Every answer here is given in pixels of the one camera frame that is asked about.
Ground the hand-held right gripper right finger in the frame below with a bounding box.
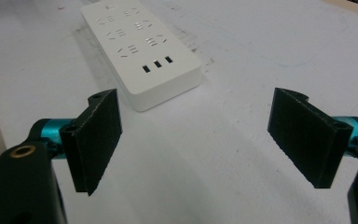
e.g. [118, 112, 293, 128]
[267, 87, 358, 189]

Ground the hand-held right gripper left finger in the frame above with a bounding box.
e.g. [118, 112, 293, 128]
[28, 88, 123, 197]

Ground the white power strip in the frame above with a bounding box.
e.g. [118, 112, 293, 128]
[80, 0, 203, 113]

